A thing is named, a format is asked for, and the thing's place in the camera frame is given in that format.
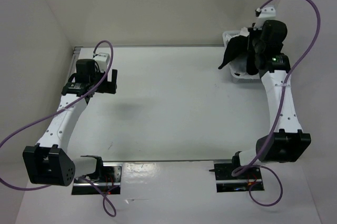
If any black skirt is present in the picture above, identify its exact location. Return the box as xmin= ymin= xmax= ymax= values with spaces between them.
xmin=218 ymin=35 xmax=259 ymax=75

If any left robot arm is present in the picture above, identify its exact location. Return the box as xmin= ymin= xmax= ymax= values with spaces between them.
xmin=23 ymin=53 xmax=117 ymax=186

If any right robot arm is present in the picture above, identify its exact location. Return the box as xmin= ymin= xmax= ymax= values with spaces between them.
xmin=230 ymin=20 xmax=311 ymax=178

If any white skirt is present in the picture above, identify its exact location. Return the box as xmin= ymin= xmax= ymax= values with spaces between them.
xmin=225 ymin=27 xmax=249 ymax=78

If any white plastic laundry basket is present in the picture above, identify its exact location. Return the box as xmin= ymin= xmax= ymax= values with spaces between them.
xmin=222 ymin=27 xmax=261 ymax=84

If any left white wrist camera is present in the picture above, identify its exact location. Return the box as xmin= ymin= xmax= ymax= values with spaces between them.
xmin=93 ymin=53 xmax=110 ymax=73

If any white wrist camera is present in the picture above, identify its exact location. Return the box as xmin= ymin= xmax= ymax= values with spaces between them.
xmin=93 ymin=53 xmax=110 ymax=73
xmin=253 ymin=5 xmax=276 ymax=30

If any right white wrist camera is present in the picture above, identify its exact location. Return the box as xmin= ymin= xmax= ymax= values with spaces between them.
xmin=253 ymin=5 xmax=276 ymax=30

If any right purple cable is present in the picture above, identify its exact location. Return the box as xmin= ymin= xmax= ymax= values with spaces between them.
xmin=231 ymin=0 xmax=322 ymax=206

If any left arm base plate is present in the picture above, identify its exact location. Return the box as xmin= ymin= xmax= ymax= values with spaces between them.
xmin=71 ymin=162 xmax=123 ymax=196

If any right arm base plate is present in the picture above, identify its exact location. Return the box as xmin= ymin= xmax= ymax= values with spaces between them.
xmin=209 ymin=160 xmax=264 ymax=192

